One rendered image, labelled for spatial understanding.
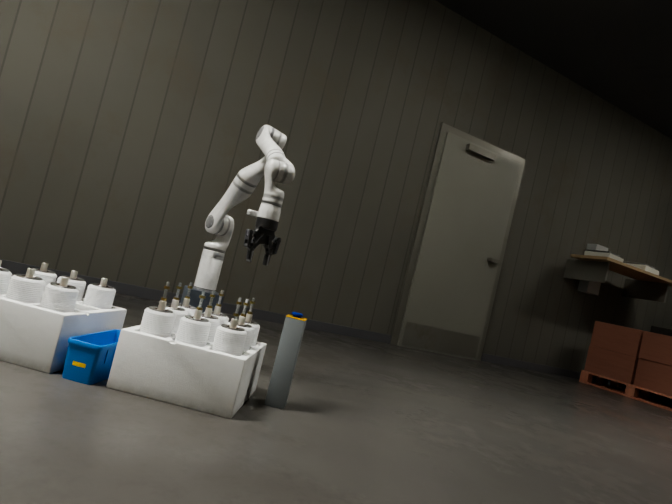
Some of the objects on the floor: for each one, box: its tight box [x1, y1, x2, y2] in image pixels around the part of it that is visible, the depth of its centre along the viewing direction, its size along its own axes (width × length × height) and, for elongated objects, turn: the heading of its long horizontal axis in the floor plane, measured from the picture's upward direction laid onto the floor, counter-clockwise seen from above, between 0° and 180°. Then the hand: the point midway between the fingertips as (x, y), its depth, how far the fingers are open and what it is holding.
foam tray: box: [106, 325, 267, 419], centre depth 170 cm, size 39×39×18 cm
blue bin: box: [62, 329, 121, 385], centre depth 164 cm, size 30×11×12 cm, turn 74°
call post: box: [264, 317, 307, 409], centre depth 176 cm, size 7×7×31 cm
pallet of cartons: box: [579, 321, 672, 411], centre depth 534 cm, size 82×115×70 cm
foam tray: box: [0, 287, 127, 373], centre depth 172 cm, size 39×39×18 cm
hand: (257, 259), depth 171 cm, fingers open, 6 cm apart
